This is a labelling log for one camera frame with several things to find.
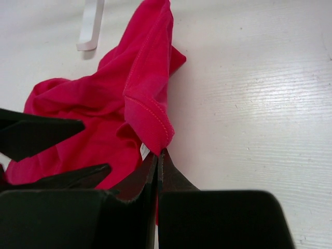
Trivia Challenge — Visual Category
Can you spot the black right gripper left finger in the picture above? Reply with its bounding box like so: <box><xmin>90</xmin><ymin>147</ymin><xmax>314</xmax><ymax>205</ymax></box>
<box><xmin>1</xmin><ymin>154</ymin><xmax>157</xmax><ymax>248</ymax></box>

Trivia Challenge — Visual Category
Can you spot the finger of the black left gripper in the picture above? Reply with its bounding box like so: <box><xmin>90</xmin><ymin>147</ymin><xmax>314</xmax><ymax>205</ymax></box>
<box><xmin>1</xmin><ymin>163</ymin><xmax>112</xmax><ymax>192</ymax></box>
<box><xmin>1</xmin><ymin>109</ymin><xmax>85</xmax><ymax>162</ymax></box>

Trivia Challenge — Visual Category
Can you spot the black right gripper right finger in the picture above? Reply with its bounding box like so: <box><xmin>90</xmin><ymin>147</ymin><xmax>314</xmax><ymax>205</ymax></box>
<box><xmin>158</xmin><ymin>149</ymin><xmax>295</xmax><ymax>248</ymax></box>

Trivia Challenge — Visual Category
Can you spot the red t shirt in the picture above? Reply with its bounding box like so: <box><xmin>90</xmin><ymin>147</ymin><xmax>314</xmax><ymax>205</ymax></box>
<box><xmin>6</xmin><ymin>1</ymin><xmax>186</xmax><ymax>189</ymax></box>

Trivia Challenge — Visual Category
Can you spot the white clothes rack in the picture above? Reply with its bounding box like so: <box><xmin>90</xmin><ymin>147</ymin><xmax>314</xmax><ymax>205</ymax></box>
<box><xmin>76</xmin><ymin>0</ymin><xmax>104</xmax><ymax>51</ymax></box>

